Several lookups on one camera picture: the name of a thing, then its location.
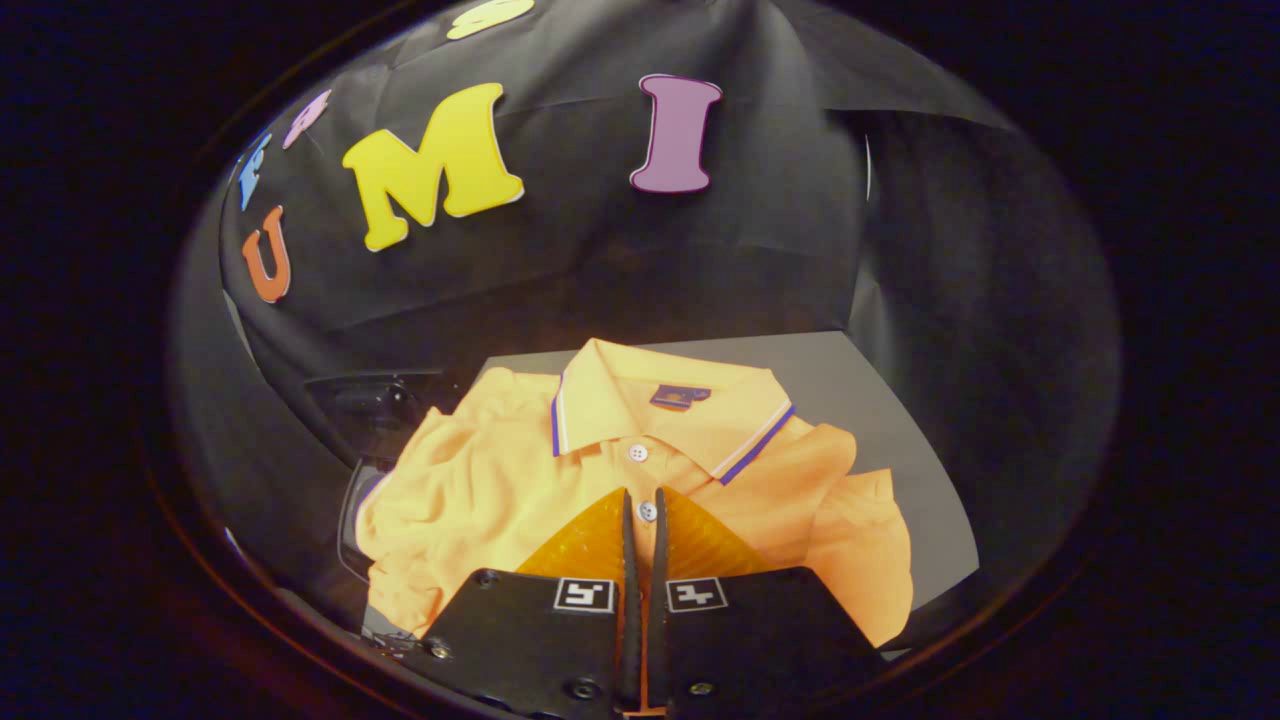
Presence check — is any black backdrop cloth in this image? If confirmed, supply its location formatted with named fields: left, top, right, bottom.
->
left=170, top=0, right=1121, bottom=601

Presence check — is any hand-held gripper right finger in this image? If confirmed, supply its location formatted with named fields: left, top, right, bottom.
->
left=645, top=487, right=891, bottom=720

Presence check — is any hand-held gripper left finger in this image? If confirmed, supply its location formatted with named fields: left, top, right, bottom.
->
left=418, top=487, right=641, bottom=720

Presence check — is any dark washing machine lid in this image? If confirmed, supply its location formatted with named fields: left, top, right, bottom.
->
left=303, top=370, right=466, bottom=463

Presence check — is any orange polo shirt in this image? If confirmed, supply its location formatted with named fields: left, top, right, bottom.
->
left=355, top=338, right=916, bottom=649

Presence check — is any beige cabinet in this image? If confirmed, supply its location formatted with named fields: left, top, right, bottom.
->
left=480, top=330, right=981, bottom=661

